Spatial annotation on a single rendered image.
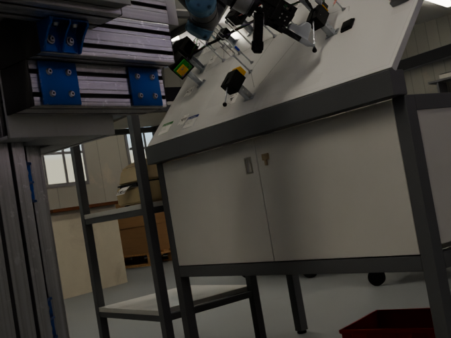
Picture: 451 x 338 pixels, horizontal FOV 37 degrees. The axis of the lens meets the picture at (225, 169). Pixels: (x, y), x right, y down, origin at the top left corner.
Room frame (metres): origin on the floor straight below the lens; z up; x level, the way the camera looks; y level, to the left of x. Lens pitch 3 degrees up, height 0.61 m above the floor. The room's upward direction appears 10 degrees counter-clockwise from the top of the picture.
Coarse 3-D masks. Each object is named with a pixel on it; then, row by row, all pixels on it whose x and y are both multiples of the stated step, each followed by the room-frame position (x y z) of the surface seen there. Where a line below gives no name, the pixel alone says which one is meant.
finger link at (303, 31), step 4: (292, 24) 1.84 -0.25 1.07; (304, 24) 1.84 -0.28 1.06; (308, 24) 1.84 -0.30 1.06; (292, 28) 1.84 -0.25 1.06; (296, 28) 1.84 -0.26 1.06; (300, 28) 1.84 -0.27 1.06; (304, 28) 1.84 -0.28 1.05; (308, 28) 1.84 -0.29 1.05; (300, 32) 1.84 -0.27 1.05; (304, 32) 1.85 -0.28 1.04; (308, 32) 1.85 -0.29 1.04; (304, 36) 1.85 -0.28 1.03; (308, 36) 1.85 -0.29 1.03; (300, 40) 1.84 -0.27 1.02; (304, 40) 1.85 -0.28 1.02; (304, 44) 1.86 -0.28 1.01; (308, 44) 1.86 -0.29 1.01; (312, 44) 1.87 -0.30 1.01
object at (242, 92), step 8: (232, 72) 2.07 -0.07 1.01; (240, 72) 2.08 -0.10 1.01; (224, 80) 2.08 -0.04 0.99; (232, 80) 2.05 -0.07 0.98; (240, 80) 2.07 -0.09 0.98; (224, 88) 2.08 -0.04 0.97; (232, 88) 2.06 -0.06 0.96; (240, 88) 2.09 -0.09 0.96; (248, 96) 2.10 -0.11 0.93; (224, 104) 2.05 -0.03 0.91
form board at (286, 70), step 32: (288, 0) 2.39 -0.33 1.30; (352, 0) 1.99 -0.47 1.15; (384, 0) 1.85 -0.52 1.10; (416, 0) 1.72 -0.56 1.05; (320, 32) 2.02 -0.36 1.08; (352, 32) 1.87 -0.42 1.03; (384, 32) 1.74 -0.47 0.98; (224, 64) 2.47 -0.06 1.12; (256, 64) 2.24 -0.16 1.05; (288, 64) 2.06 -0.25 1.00; (320, 64) 1.90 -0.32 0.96; (352, 64) 1.76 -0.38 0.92; (384, 64) 1.64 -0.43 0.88; (192, 96) 2.51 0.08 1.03; (224, 96) 2.28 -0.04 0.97; (256, 96) 2.09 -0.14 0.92; (288, 96) 1.93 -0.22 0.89; (160, 128) 2.55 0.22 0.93; (192, 128) 2.32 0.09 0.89
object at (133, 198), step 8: (128, 168) 2.79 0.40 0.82; (152, 168) 2.69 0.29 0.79; (120, 176) 2.82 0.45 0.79; (128, 176) 2.77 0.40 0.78; (152, 176) 2.69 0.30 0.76; (128, 184) 2.75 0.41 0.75; (136, 184) 2.68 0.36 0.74; (152, 184) 2.68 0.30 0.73; (128, 192) 2.74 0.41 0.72; (136, 192) 2.69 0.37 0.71; (152, 192) 2.68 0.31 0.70; (160, 192) 2.70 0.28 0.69; (120, 200) 2.79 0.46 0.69; (128, 200) 2.74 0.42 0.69; (136, 200) 2.70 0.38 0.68; (152, 200) 2.68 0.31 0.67; (160, 200) 2.87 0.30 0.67
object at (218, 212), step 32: (192, 160) 2.37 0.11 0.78; (224, 160) 2.23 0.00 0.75; (256, 160) 2.10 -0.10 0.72; (192, 192) 2.40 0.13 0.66; (224, 192) 2.25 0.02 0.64; (256, 192) 2.12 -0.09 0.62; (192, 224) 2.42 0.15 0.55; (224, 224) 2.27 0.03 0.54; (256, 224) 2.14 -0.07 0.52; (192, 256) 2.45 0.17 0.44; (224, 256) 2.30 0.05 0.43; (256, 256) 2.16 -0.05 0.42
